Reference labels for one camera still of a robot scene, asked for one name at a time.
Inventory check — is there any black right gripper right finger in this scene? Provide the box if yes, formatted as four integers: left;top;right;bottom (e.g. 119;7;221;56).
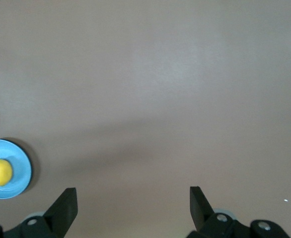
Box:
186;186;291;238

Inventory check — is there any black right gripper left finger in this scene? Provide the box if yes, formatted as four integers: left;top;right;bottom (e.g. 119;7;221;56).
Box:
0;187;78;238

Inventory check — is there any blue round plate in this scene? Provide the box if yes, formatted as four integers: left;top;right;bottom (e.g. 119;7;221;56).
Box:
0;138;33;199

